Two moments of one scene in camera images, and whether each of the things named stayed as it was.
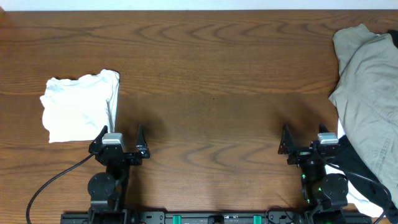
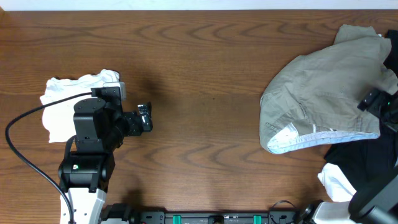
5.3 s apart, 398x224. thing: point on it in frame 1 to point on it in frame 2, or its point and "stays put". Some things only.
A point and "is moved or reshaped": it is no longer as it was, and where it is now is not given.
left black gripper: (121, 155) to (140, 119)
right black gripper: (305, 154) to (372, 100)
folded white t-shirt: (77, 109) stays put
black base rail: (215, 217) stays put
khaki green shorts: (367, 99) is moved or reshaped
